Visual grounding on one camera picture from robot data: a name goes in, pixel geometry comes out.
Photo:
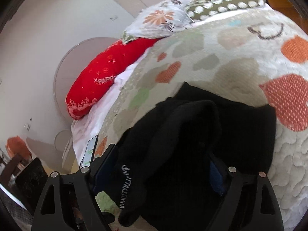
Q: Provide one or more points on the green white patterned bolster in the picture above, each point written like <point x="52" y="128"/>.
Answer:
<point x="199" y="10"/>

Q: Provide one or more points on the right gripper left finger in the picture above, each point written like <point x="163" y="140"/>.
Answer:
<point x="68" y="202"/>

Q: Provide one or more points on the red long pillow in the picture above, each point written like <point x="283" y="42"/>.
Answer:
<point x="94" y="81"/>

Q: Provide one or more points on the round beige headboard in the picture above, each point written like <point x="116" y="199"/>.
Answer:
<point x="71" y="65"/>

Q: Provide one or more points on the black pants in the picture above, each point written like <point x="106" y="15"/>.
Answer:
<point x="160" y="167"/>

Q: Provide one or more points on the pink white bed sheet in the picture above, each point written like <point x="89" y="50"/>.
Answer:
<point x="89" y="126"/>

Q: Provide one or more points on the red stool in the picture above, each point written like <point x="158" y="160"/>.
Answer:
<point x="16" y="145"/>

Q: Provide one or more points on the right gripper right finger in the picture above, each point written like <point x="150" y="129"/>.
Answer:
<point x="248" y="202"/>

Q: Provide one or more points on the heart pattern quilt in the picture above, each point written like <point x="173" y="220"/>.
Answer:
<point x="258" y="57"/>

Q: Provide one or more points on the white floral pillow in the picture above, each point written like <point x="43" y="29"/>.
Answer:
<point x="158" y="21"/>

